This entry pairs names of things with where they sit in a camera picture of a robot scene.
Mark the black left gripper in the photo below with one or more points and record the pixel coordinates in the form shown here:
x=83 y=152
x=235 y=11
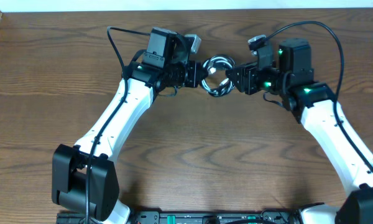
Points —
x=192 y=73

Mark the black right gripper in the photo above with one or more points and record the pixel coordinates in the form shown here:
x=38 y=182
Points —
x=248 y=73

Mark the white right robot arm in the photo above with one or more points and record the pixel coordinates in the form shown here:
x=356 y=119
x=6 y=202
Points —
x=315 y=107

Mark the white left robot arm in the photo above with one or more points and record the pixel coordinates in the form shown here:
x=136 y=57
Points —
x=84 y=178

